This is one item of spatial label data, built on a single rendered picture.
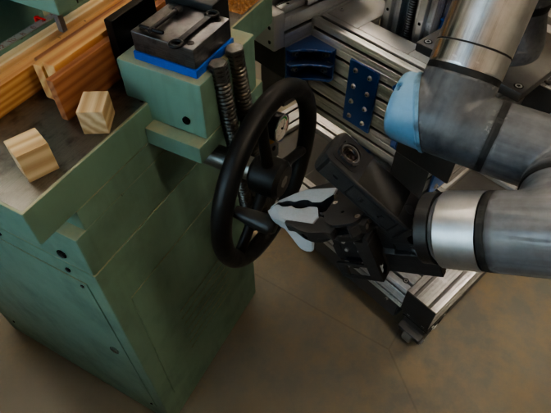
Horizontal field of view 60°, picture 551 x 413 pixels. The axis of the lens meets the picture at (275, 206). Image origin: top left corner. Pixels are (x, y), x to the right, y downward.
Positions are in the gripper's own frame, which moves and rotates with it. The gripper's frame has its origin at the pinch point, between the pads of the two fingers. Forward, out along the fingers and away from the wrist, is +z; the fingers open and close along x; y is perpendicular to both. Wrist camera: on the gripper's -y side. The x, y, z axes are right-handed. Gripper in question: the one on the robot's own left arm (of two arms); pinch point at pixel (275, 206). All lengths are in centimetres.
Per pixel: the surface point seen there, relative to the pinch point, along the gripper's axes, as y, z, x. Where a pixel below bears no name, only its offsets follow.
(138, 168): -6.3, 23.4, 0.2
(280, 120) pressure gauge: 6.6, 24.9, 33.8
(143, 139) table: -9.6, 21.8, 2.7
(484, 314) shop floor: 94, 7, 61
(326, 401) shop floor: 81, 34, 13
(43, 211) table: -11.4, 19.8, -15.3
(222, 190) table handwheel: -4.6, 4.1, -2.7
